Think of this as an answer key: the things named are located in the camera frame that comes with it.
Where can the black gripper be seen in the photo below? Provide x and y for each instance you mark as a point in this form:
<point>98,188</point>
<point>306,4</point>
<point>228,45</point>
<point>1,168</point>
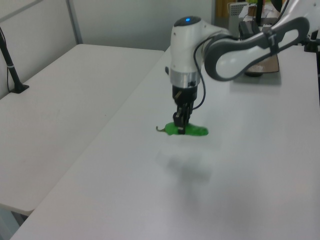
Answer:
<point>185,95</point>

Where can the green chili pepper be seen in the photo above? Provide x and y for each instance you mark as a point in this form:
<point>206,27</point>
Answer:
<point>197,131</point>

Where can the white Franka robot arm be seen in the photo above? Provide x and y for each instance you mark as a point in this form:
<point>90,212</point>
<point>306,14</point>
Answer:
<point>185,45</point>

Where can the brown square ceramic plate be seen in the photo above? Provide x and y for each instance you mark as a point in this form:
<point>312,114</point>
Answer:
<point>270,66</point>

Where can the black flat case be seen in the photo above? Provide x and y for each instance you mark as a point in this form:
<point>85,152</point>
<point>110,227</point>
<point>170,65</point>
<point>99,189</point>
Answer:
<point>248,28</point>

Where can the yellow wooden panel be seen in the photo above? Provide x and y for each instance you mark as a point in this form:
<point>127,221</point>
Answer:
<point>222,8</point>

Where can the white perforated box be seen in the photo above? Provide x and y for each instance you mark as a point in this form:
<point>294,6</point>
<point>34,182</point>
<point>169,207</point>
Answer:
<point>236,10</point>

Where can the white side table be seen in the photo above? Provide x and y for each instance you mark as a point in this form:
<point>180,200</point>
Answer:
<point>62,112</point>

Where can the grey flat box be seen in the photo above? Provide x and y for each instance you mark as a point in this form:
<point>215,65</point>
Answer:
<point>268,21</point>

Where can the black monitor stand pole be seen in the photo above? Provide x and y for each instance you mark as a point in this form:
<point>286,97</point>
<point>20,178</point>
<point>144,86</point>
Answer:
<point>259,12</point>

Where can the grey metal partition post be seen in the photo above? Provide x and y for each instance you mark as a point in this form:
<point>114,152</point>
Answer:
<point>75,22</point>

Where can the black clamped camera stand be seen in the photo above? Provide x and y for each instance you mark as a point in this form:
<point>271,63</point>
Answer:
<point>312,45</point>

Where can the black camera pole with base plate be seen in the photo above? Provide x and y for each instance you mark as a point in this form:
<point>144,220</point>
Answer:
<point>12,72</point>

